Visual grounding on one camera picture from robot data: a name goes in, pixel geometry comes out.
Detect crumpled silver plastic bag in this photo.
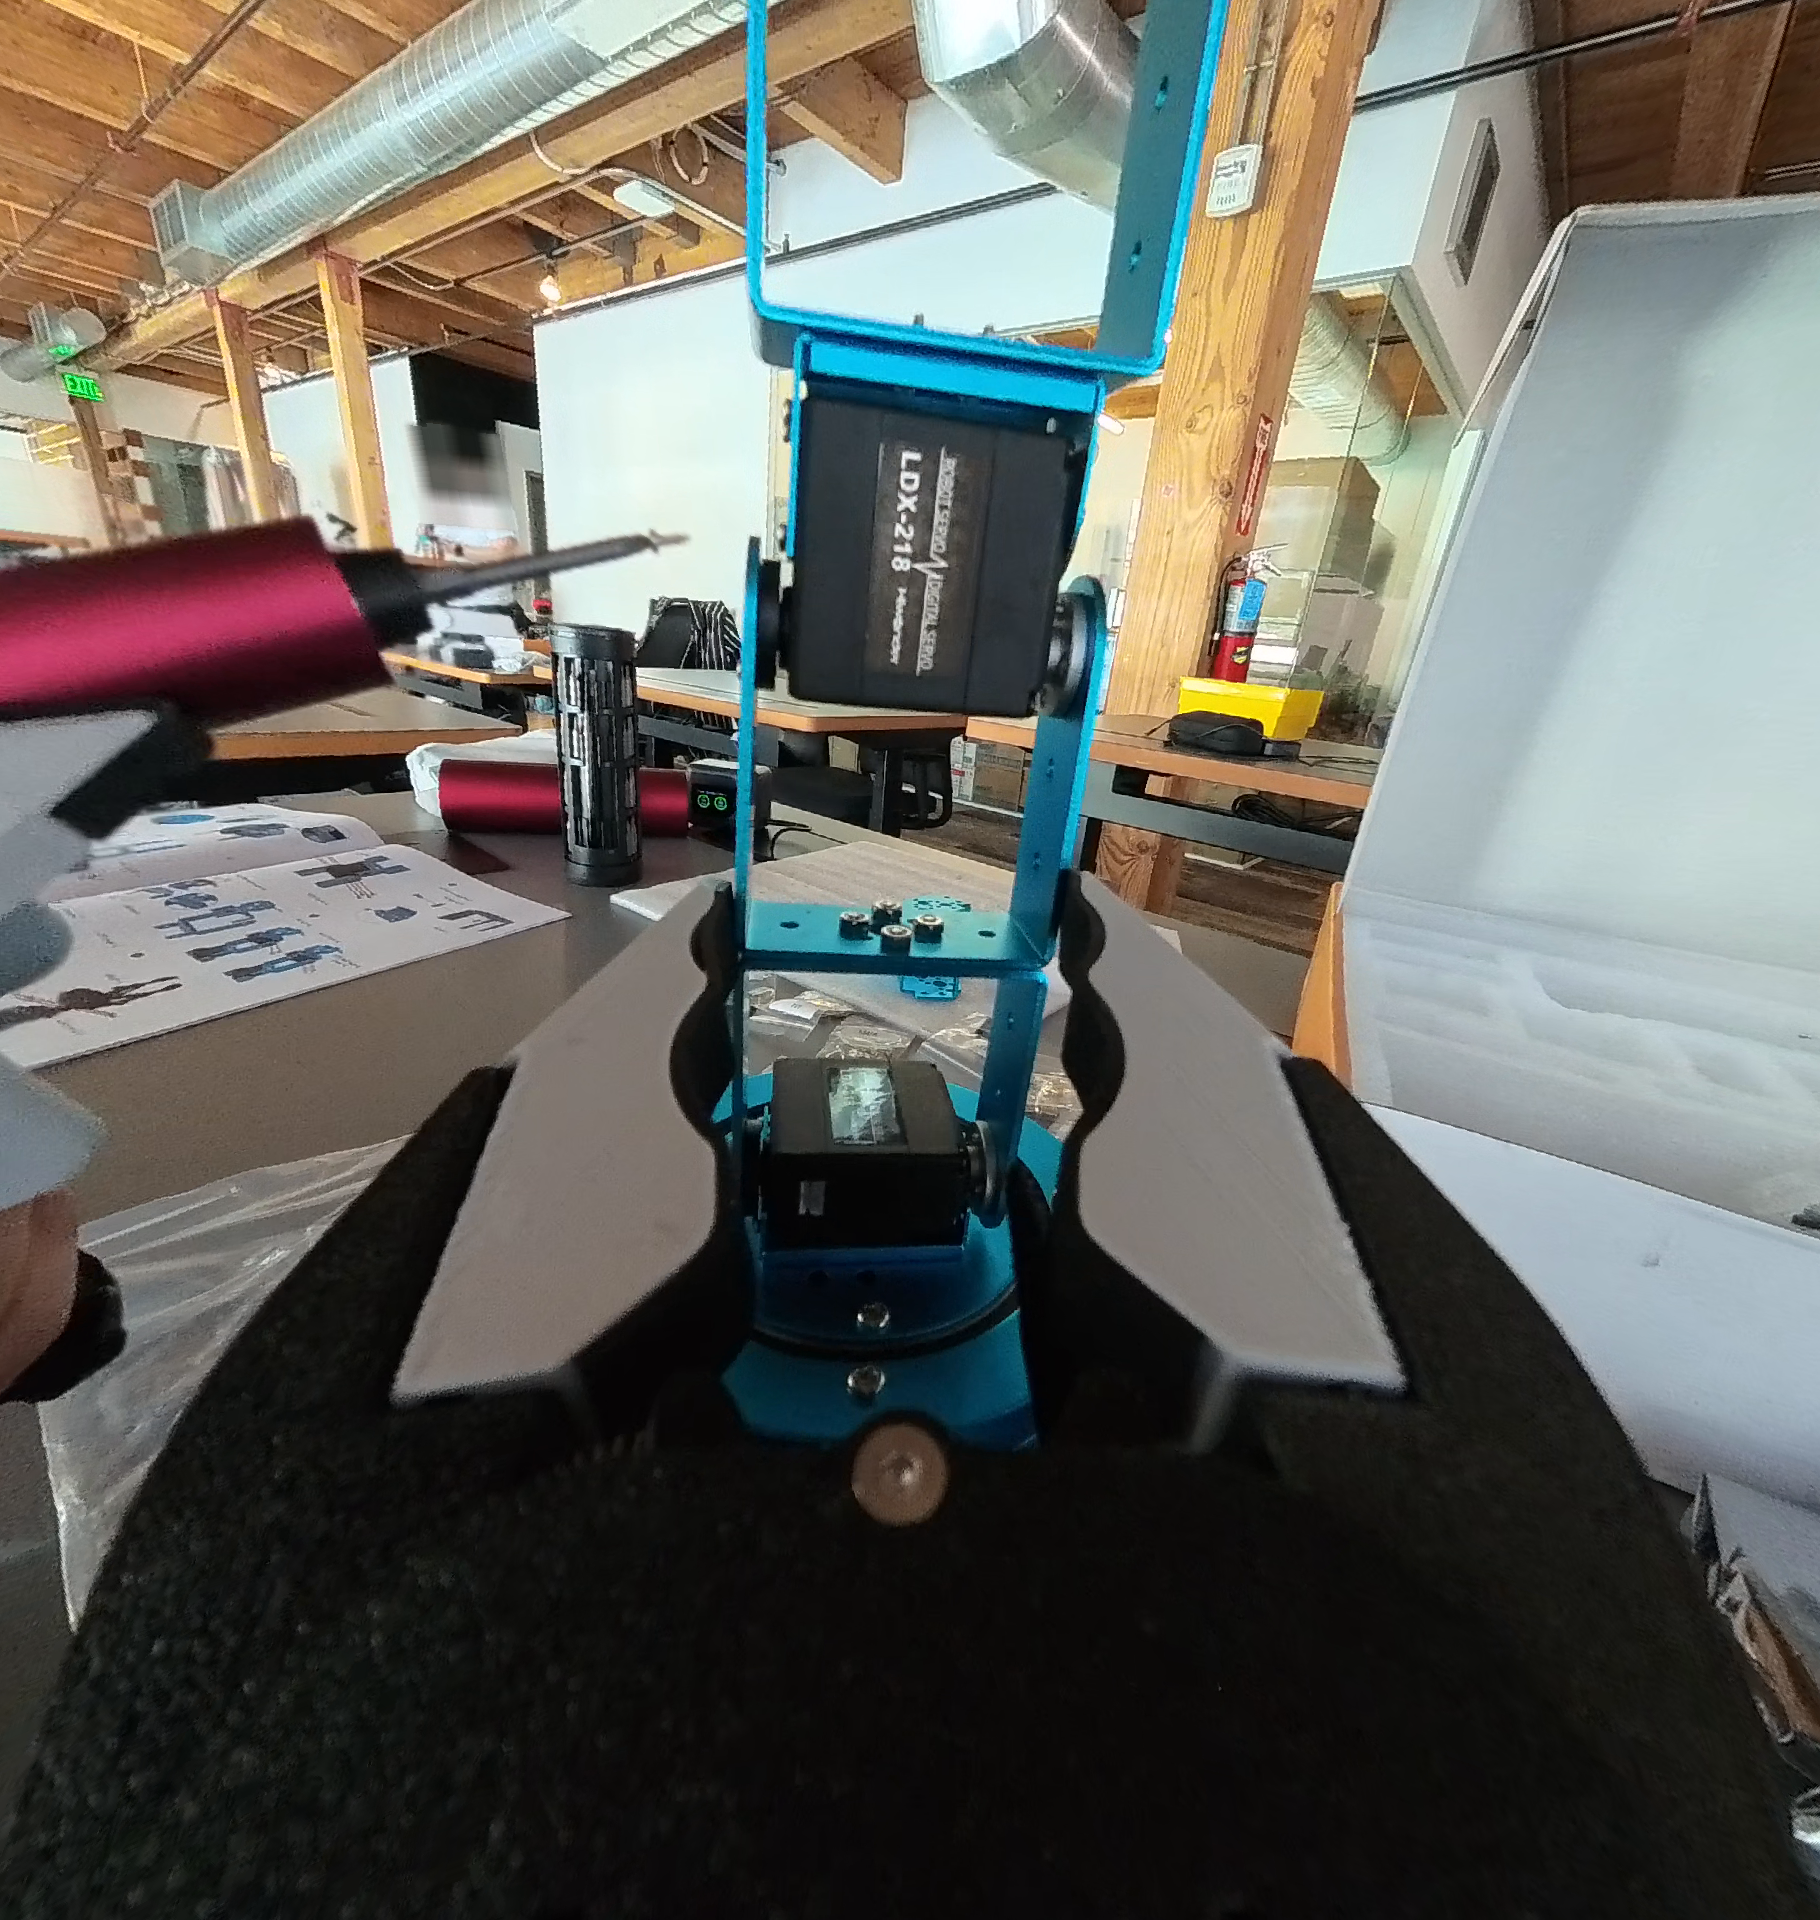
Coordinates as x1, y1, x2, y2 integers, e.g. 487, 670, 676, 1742
1685, 1475, 1820, 1920

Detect red fire extinguisher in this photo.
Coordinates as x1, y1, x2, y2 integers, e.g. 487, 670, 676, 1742
1205, 547, 1284, 684

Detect silver ventilation duct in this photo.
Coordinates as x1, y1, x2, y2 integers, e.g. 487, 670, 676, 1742
909, 0, 1152, 212
150, 0, 659, 287

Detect printed instruction manual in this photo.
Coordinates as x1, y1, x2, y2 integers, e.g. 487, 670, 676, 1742
0, 800, 572, 1075

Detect yellow plastic bin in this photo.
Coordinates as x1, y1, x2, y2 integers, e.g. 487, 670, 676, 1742
1175, 674, 1323, 741

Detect person's left hand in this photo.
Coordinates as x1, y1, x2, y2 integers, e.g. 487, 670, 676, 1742
0, 1187, 93, 1428

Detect black charger with green lights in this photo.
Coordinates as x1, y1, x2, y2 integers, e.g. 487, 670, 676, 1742
682, 756, 772, 862

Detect clear plastic bag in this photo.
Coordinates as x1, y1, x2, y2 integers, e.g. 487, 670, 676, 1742
42, 1140, 446, 1622

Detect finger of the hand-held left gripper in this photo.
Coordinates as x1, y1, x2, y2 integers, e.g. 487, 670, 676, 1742
0, 900, 104, 1221
0, 704, 217, 965

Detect blue toy robot arm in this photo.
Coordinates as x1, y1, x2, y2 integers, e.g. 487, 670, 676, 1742
716, 0, 1234, 1454

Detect red metal tube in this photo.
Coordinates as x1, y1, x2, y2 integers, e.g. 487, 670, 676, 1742
0, 515, 694, 712

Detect wooden post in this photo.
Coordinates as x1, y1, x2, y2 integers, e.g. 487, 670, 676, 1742
1104, 0, 1385, 915

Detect white open cardboard box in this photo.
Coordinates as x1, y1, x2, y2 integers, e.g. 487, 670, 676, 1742
1292, 194, 1820, 1516

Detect background wooden desk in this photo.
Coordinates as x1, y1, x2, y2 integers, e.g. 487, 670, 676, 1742
968, 712, 1375, 877

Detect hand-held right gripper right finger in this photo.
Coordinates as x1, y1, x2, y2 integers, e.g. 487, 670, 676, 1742
1045, 874, 1408, 1454

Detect black cylindrical bit holder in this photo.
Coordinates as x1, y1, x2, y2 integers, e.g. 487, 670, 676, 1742
548, 623, 645, 885

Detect red cylindrical case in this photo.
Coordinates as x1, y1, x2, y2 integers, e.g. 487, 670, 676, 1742
435, 755, 697, 841

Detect clear bags of small parts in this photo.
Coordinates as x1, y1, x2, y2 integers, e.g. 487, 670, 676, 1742
745, 968, 1081, 1140

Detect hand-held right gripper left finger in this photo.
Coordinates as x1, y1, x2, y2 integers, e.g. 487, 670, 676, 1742
395, 883, 770, 1412

